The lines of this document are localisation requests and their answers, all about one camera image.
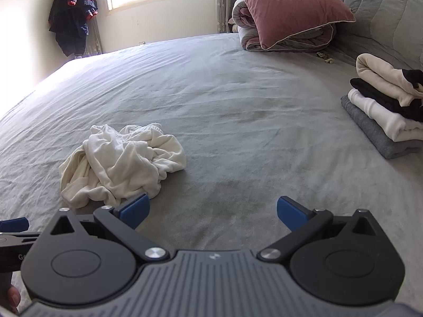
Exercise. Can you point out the white folded garment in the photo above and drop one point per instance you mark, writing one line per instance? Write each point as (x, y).
(383, 115)

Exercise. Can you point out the dark hanging jacket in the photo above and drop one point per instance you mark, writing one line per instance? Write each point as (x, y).
(71, 16)

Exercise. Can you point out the grey folded garment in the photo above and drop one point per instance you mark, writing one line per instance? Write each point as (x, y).
(373, 132)

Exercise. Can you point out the small black garment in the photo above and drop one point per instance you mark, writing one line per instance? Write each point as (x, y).
(413, 79)

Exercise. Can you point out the black folded garment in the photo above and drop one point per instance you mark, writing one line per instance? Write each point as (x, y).
(380, 97)

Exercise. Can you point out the grey folded quilt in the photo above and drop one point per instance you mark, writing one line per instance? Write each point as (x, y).
(248, 23)

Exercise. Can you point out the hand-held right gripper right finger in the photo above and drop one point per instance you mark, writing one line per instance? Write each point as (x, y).
(290, 211)

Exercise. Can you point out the grey quilted headboard cover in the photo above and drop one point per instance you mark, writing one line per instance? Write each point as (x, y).
(380, 13)

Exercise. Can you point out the pink pillow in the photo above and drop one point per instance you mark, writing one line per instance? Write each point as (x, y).
(290, 6)

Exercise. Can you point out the white pants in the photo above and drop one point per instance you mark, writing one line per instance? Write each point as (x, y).
(125, 165)

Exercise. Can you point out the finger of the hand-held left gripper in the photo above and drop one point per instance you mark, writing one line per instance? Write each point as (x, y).
(13, 224)
(19, 239)

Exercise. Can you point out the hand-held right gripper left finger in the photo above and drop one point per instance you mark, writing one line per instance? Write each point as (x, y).
(134, 209)

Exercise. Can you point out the bed with grey sheet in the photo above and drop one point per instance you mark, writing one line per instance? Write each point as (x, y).
(231, 122)

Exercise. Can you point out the person's left hand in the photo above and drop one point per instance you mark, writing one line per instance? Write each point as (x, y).
(14, 299)

